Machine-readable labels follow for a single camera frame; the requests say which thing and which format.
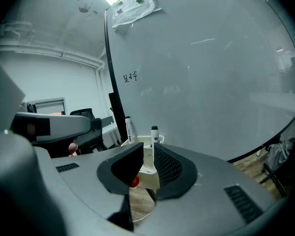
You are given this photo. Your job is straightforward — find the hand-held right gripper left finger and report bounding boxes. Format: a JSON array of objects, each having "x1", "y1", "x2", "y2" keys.
[{"x1": 36, "y1": 143, "x2": 145, "y2": 236}]

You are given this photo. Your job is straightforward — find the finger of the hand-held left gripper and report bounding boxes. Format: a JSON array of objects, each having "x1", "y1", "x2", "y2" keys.
[{"x1": 35, "y1": 115, "x2": 92, "y2": 144}]

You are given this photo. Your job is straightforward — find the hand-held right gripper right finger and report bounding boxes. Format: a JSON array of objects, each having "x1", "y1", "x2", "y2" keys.
[{"x1": 135, "y1": 143, "x2": 286, "y2": 236}]

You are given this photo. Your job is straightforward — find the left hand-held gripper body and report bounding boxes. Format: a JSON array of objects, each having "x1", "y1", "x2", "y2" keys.
[{"x1": 11, "y1": 101, "x2": 52, "y2": 144}]

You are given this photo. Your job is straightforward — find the black-capped whiteboard marker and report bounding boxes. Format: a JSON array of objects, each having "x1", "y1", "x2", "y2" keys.
[
  {"x1": 124, "y1": 116, "x2": 135, "y2": 145},
  {"x1": 150, "y1": 125, "x2": 159, "y2": 149}
]

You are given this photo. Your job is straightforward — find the black-framed whiteboard on stand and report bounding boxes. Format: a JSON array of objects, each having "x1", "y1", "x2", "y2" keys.
[{"x1": 103, "y1": 0, "x2": 295, "y2": 164}]

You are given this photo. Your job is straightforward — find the person's left hand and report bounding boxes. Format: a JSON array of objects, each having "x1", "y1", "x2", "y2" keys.
[{"x1": 68, "y1": 143, "x2": 79, "y2": 157}]

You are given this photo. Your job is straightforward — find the black-framed window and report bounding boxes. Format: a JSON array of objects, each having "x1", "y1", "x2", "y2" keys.
[{"x1": 35, "y1": 97, "x2": 66, "y2": 115}]

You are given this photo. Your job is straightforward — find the grey roller blind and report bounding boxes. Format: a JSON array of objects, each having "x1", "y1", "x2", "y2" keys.
[{"x1": 36, "y1": 101, "x2": 64, "y2": 109}]

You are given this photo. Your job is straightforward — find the dark grey desk partition panel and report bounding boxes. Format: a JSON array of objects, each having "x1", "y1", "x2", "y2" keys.
[{"x1": 100, "y1": 116, "x2": 114, "y2": 127}]

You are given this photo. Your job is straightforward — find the long white desk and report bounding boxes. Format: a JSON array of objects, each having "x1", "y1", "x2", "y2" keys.
[{"x1": 102, "y1": 125, "x2": 121, "y2": 148}]

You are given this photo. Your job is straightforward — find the grey fabric bag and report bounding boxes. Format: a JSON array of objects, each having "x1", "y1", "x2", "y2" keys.
[{"x1": 266, "y1": 138, "x2": 295, "y2": 177}]

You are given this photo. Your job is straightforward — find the crumpled printed paper sheet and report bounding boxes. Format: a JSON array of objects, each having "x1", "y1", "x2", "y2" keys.
[{"x1": 112, "y1": 0, "x2": 163, "y2": 35}]

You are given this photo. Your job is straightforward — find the white power cable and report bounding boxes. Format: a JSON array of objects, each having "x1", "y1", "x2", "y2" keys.
[{"x1": 132, "y1": 210, "x2": 154, "y2": 223}]

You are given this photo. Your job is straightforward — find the white wall pipes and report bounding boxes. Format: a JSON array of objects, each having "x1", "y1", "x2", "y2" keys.
[{"x1": 0, "y1": 20, "x2": 106, "y2": 71}]

